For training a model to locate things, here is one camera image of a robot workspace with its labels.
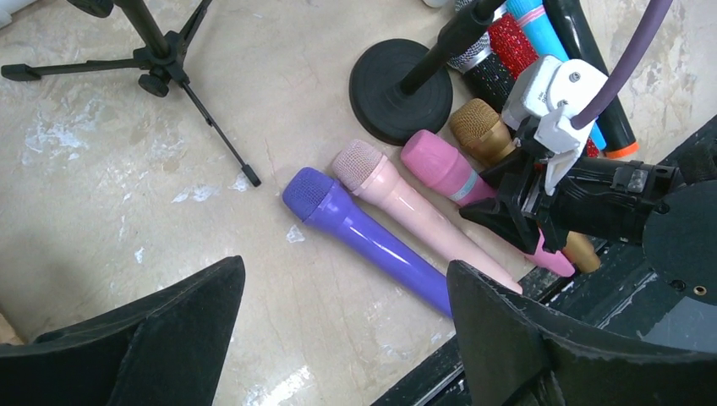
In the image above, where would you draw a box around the gold microphone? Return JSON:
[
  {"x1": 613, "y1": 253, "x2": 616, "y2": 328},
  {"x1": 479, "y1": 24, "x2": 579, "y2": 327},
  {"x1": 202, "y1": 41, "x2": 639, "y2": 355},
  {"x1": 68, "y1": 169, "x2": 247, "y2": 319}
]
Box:
[{"x1": 449, "y1": 98, "x2": 601, "y2": 273}]

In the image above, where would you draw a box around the black round-base mic stand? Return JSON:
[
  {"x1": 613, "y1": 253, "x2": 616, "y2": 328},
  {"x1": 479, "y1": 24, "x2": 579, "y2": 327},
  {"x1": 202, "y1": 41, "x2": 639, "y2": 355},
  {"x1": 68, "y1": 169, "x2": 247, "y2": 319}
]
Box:
[{"x1": 348, "y1": 0, "x2": 508, "y2": 147}]

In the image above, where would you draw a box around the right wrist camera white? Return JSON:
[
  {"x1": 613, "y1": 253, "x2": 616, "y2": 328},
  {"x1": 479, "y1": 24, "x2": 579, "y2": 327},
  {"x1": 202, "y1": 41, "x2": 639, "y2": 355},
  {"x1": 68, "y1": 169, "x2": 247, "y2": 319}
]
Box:
[{"x1": 501, "y1": 55, "x2": 607, "y2": 195}]

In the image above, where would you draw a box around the black glitter microphone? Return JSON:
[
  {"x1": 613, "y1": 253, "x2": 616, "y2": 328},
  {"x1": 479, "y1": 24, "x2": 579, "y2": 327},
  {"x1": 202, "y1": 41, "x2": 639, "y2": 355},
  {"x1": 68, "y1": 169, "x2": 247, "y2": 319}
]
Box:
[{"x1": 447, "y1": 33, "x2": 515, "y2": 113}]

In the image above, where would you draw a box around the light blue microphone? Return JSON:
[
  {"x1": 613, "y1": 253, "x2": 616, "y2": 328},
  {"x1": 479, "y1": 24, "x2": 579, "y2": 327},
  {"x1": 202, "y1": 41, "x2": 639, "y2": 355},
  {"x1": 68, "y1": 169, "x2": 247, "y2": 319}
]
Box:
[{"x1": 501, "y1": 1, "x2": 607, "y2": 129}]

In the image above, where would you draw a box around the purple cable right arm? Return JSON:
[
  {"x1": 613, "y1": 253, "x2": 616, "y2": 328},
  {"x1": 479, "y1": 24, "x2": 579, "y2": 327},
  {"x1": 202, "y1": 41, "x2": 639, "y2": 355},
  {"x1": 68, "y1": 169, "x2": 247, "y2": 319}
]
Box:
[{"x1": 570, "y1": 0, "x2": 675, "y2": 131}]

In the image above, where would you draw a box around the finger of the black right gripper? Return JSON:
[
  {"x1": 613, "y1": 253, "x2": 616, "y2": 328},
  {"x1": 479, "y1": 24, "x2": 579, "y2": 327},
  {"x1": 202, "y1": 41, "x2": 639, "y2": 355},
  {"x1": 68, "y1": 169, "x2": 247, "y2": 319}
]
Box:
[{"x1": 458, "y1": 199, "x2": 540, "y2": 255}]

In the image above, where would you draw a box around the red glitter microphone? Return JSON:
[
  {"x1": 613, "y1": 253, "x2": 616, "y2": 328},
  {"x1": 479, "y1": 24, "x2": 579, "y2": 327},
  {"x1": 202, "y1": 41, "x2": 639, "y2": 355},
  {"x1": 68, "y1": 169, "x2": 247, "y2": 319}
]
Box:
[{"x1": 485, "y1": 12, "x2": 600, "y2": 158}]

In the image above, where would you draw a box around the white PVC pipe frame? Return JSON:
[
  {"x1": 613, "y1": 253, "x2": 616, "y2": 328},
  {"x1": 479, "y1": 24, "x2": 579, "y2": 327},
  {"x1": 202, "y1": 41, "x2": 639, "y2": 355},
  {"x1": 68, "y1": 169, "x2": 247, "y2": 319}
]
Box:
[{"x1": 1, "y1": 0, "x2": 454, "y2": 28}]

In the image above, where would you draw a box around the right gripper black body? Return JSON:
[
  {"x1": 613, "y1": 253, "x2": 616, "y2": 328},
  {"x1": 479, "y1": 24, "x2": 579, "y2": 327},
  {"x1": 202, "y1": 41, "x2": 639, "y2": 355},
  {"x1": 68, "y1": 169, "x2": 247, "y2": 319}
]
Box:
[{"x1": 481, "y1": 120, "x2": 685, "y2": 252}]

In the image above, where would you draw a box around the black microphone orange end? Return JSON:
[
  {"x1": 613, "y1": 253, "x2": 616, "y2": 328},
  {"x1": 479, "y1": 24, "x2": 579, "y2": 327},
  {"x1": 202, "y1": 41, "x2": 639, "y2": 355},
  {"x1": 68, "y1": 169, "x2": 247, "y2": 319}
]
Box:
[{"x1": 543, "y1": 0, "x2": 639, "y2": 159}]

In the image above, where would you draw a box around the purple microphone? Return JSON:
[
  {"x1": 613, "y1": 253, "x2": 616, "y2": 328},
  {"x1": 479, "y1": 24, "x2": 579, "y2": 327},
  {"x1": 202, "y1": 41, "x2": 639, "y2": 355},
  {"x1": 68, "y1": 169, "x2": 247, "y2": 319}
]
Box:
[{"x1": 282, "y1": 167, "x2": 452, "y2": 318}]

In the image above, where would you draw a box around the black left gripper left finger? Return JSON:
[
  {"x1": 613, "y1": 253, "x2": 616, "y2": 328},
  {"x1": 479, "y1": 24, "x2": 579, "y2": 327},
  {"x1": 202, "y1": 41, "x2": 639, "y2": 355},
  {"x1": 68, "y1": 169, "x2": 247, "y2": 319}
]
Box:
[{"x1": 1, "y1": 256, "x2": 245, "y2": 405}]

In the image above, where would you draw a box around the black table edge rail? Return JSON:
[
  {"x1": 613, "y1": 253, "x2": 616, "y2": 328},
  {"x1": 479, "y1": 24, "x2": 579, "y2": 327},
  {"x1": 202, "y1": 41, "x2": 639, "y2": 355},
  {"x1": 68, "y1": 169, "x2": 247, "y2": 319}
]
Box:
[{"x1": 379, "y1": 118, "x2": 716, "y2": 405}]

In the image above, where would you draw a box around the black tripod mic stand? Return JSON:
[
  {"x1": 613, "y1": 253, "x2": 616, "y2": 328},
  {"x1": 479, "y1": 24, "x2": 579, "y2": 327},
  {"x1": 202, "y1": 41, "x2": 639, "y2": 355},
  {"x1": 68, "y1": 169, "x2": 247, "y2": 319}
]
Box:
[{"x1": 1, "y1": 0, "x2": 261, "y2": 187}]

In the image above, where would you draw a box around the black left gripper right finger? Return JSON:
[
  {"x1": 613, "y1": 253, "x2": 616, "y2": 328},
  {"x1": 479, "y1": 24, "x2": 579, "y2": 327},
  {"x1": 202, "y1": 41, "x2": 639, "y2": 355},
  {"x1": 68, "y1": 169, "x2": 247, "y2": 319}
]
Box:
[{"x1": 447, "y1": 261, "x2": 716, "y2": 405}]

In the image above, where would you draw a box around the hot pink microphone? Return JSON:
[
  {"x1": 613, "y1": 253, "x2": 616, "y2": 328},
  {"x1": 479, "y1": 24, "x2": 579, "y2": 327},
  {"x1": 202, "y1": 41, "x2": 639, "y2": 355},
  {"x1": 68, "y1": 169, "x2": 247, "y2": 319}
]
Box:
[{"x1": 400, "y1": 129, "x2": 577, "y2": 278}]

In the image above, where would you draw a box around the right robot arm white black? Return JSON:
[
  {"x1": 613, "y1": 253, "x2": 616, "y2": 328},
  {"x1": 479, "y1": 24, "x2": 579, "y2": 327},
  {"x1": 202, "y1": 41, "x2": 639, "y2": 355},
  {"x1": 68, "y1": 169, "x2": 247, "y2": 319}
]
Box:
[{"x1": 460, "y1": 121, "x2": 716, "y2": 352}]

